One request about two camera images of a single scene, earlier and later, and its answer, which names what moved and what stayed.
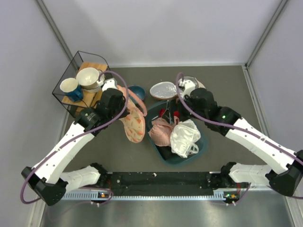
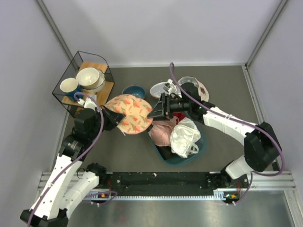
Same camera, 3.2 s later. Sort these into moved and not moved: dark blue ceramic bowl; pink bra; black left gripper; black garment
Moved: black left gripper
Not moved: dark blue ceramic bowl; black garment; pink bra
